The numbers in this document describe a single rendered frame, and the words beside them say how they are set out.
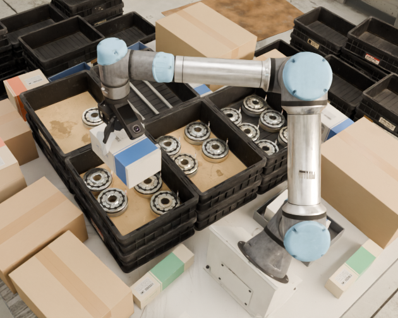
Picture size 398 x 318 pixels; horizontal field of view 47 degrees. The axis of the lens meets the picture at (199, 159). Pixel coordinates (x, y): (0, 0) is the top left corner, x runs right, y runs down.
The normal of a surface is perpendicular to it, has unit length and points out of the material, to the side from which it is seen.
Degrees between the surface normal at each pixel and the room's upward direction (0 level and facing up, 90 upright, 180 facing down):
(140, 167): 90
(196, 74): 72
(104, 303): 0
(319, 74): 44
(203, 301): 0
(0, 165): 0
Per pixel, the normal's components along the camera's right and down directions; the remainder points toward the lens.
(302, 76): -0.03, 0.04
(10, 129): 0.06, -0.66
